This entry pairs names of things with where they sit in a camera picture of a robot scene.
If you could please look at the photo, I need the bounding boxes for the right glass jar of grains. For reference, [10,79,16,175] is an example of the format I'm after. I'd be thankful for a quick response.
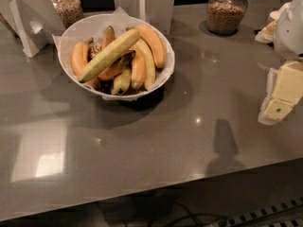
[206,0,248,35]

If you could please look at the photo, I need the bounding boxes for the left glass jar of grains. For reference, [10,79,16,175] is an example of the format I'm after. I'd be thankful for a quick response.
[51,0,83,28]

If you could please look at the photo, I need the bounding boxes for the left white folded sign stand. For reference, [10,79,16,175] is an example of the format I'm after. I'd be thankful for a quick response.
[0,0,65,58]

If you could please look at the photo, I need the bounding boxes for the glass jar of grains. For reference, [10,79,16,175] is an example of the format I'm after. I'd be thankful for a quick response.
[206,0,248,35]
[51,0,83,28]

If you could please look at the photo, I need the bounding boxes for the long pale yellow banana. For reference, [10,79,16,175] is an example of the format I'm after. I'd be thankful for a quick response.
[135,39,156,91]

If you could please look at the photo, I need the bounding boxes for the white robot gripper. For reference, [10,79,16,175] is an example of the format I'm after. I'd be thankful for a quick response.
[255,0,303,125]

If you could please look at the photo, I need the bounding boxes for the white bowl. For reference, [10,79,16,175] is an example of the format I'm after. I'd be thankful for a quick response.
[57,13,176,101]

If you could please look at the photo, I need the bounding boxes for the middle orange-yellow banana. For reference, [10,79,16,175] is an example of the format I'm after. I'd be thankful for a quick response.
[131,45,146,90]

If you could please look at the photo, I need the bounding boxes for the white paper bowl liner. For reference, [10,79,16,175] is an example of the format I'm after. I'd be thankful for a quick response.
[51,6,176,101]

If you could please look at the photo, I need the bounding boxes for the brown-spotted banana under green one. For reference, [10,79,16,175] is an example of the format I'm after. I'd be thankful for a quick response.
[98,50,135,81]

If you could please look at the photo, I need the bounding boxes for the white folded sign stand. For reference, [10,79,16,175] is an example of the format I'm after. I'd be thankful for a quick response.
[114,0,174,35]
[0,0,65,58]

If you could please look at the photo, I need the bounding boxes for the small green-yellow bottom banana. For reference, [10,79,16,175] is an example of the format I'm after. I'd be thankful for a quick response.
[111,68,131,96]

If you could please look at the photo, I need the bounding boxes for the long green-yellow banana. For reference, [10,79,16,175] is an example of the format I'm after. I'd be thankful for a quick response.
[79,28,140,83]

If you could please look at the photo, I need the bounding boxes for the centre white folded sign stand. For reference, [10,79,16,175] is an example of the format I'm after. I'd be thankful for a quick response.
[114,0,174,35]

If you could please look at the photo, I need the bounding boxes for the black white striped floor strip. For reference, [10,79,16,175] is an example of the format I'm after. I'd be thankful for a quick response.
[206,197,303,227]

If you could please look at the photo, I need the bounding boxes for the black cable on floor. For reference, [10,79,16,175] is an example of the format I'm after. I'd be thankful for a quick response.
[122,192,228,227]

